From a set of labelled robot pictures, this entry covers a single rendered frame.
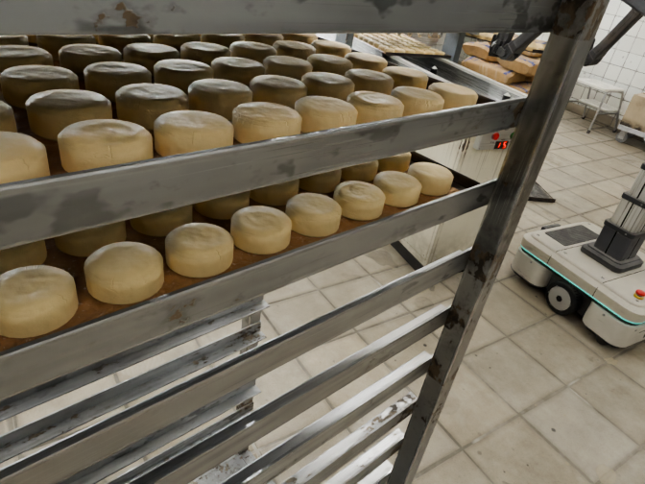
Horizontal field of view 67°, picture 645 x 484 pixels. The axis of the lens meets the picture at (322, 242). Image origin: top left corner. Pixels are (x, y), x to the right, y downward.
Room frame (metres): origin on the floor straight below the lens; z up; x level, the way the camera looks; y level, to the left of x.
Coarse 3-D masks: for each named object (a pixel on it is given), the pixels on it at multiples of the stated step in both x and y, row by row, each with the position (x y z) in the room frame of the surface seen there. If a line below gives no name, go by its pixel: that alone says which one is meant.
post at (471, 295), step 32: (576, 0) 0.49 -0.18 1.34; (608, 0) 0.49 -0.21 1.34; (576, 32) 0.48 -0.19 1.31; (544, 64) 0.49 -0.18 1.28; (576, 64) 0.48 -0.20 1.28; (544, 96) 0.48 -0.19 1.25; (544, 128) 0.48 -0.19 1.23; (512, 160) 0.49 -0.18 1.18; (512, 192) 0.48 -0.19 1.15; (512, 224) 0.48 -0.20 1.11; (480, 256) 0.49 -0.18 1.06; (480, 288) 0.48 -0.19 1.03; (448, 320) 0.49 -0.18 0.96; (448, 352) 0.48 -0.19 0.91; (448, 384) 0.49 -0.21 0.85; (416, 416) 0.49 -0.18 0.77; (416, 448) 0.48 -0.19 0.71
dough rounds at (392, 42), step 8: (368, 40) 2.74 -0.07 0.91; (376, 40) 2.77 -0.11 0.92; (384, 40) 2.80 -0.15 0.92; (392, 40) 2.82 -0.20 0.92; (400, 40) 2.85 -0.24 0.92; (408, 40) 2.90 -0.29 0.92; (376, 48) 2.63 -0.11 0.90; (384, 48) 2.59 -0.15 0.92; (392, 48) 2.58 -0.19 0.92; (400, 48) 2.65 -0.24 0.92; (408, 48) 2.66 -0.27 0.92; (416, 48) 2.69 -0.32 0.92; (424, 48) 2.73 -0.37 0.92; (432, 48) 2.77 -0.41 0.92
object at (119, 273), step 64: (256, 192) 0.40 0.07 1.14; (320, 192) 0.44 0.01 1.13; (384, 192) 0.44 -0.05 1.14; (448, 192) 0.50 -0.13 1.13; (0, 256) 0.24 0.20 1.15; (64, 256) 0.28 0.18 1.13; (128, 256) 0.26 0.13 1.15; (192, 256) 0.28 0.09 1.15; (256, 256) 0.32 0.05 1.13; (0, 320) 0.19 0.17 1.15; (64, 320) 0.21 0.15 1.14
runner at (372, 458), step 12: (396, 432) 0.53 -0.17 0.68; (384, 444) 0.50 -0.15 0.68; (396, 444) 0.49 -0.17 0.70; (360, 456) 0.47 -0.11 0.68; (372, 456) 0.47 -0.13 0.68; (384, 456) 0.47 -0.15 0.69; (348, 468) 0.45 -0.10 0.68; (360, 468) 0.45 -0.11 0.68; (372, 468) 0.45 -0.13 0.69; (336, 480) 0.42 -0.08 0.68; (348, 480) 0.41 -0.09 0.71; (360, 480) 0.43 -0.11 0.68
